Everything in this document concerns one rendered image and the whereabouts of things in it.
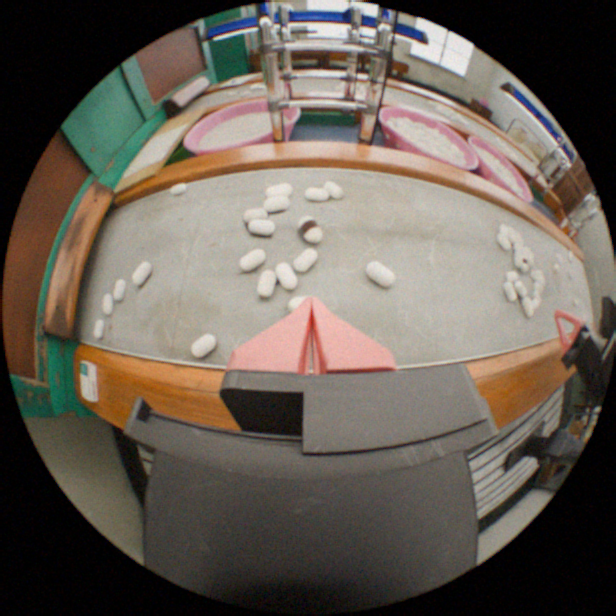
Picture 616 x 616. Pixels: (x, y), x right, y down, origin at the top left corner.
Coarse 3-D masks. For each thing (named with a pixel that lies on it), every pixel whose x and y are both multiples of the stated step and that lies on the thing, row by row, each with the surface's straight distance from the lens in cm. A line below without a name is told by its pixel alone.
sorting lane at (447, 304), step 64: (192, 192) 41; (256, 192) 35; (384, 192) 36; (448, 192) 44; (128, 256) 42; (192, 256) 32; (320, 256) 27; (384, 256) 29; (448, 256) 34; (512, 256) 48; (128, 320) 37; (192, 320) 28; (256, 320) 25; (384, 320) 26; (448, 320) 30; (512, 320) 41
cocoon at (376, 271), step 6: (372, 264) 25; (378, 264) 25; (366, 270) 26; (372, 270) 25; (378, 270) 25; (384, 270) 25; (372, 276) 25; (378, 276) 25; (384, 276) 25; (390, 276) 25; (378, 282) 26; (384, 282) 25; (390, 282) 25
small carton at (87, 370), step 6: (84, 366) 41; (90, 366) 40; (84, 372) 41; (90, 372) 40; (84, 378) 41; (90, 378) 40; (84, 384) 41; (90, 384) 40; (84, 390) 42; (90, 390) 40; (96, 390) 41; (84, 396) 42; (90, 396) 40; (96, 396) 41
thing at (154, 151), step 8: (176, 128) 66; (184, 128) 61; (160, 136) 67; (168, 136) 63; (176, 136) 59; (152, 144) 65; (160, 144) 61; (168, 144) 57; (144, 152) 64; (152, 152) 59; (160, 152) 55; (136, 160) 63; (144, 160) 58; (152, 160) 54; (128, 168) 63; (136, 168) 58
